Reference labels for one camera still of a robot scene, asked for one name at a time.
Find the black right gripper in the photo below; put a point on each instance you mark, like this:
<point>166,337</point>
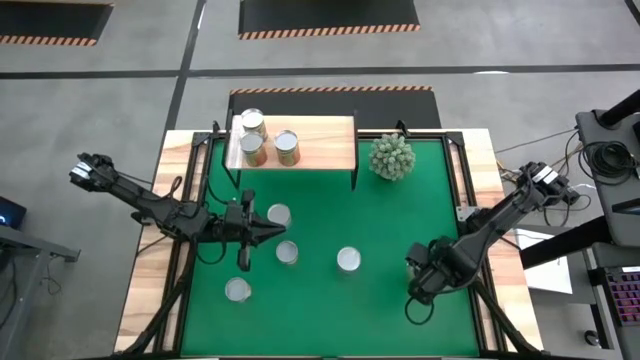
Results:
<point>440,265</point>

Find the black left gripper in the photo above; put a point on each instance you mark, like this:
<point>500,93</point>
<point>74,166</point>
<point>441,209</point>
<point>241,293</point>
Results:
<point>237,230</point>

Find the peaches label tin can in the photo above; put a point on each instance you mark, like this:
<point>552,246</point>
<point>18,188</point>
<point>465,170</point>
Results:
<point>279,214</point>

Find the berries label tin can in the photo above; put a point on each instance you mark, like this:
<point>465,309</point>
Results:
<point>287,251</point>

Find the silver tin can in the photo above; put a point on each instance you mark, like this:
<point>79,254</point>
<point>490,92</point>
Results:
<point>238,289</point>

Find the green label tin can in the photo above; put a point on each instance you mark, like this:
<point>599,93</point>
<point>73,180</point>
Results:
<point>348,259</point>

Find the apple label tin can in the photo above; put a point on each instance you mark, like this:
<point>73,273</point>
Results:
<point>252,142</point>

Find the yellow label tin can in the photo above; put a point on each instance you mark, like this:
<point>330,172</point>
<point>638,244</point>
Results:
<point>287,141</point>

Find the orange label tin can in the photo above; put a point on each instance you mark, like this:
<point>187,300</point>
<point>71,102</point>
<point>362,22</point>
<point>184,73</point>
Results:
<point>253,120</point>

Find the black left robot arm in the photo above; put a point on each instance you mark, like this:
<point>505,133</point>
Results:
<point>145,202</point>

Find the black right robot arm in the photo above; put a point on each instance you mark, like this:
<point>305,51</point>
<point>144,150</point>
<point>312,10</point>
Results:
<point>500,220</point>

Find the wooden shelf with black legs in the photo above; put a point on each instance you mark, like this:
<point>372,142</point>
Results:
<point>325,150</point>

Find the green table mat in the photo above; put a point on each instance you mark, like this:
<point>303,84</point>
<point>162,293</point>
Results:
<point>350,310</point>

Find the white paper sheet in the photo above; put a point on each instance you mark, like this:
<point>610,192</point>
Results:
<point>550,277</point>

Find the artificial potted succulent plant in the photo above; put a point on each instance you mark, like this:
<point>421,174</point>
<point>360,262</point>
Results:
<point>392,157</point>

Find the black metal beam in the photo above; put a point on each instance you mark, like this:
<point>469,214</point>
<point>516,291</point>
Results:
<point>560,245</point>

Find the black hazard-striped floor mat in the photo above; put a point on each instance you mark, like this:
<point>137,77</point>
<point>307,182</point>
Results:
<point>325,15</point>
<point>50,20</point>
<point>390,107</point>

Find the black computer keyboard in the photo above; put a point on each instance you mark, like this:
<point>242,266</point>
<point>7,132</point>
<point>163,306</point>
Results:
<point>625,297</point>

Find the grey metal trolley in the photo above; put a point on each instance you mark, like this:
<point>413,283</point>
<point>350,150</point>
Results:
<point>15,280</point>

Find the black aluminium rig frame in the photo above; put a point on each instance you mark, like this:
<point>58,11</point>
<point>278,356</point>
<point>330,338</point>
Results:
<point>481,325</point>

